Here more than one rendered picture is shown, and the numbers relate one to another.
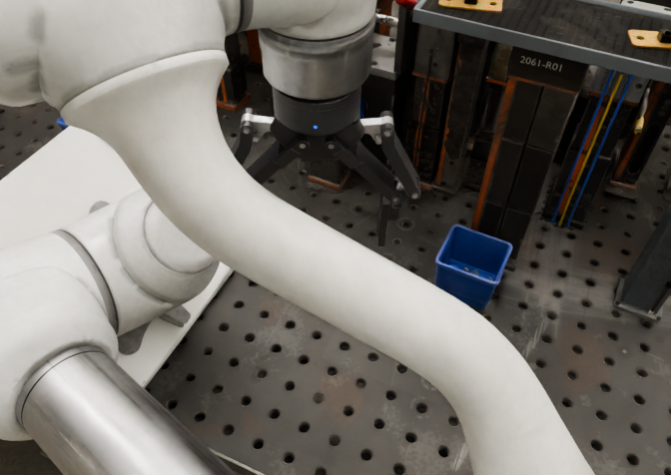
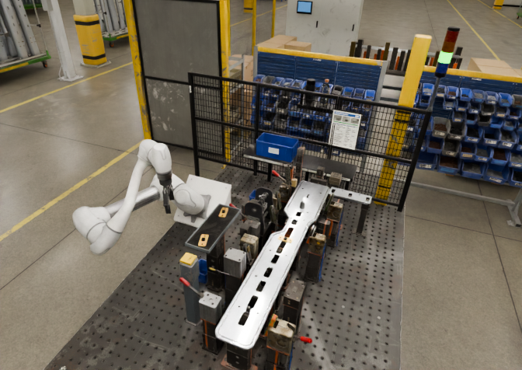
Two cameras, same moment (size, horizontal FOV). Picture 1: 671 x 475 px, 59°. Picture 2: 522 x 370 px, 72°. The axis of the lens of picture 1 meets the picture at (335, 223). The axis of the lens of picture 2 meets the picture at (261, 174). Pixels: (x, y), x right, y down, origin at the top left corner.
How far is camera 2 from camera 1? 215 cm
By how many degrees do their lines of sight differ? 64
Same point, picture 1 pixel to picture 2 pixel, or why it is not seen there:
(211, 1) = (144, 155)
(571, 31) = (209, 226)
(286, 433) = (165, 243)
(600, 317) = not seen: hidden behind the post
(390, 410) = (168, 260)
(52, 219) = (203, 190)
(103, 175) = (217, 193)
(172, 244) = (177, 195)
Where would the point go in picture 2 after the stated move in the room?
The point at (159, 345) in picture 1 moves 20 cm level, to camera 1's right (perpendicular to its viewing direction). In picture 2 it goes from (187, 220) to (185, 239)
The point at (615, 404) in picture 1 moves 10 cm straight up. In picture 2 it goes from (161, 304) to (158, 292)
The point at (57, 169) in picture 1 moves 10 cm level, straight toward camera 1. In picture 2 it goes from (214, 185) to (201, 190)
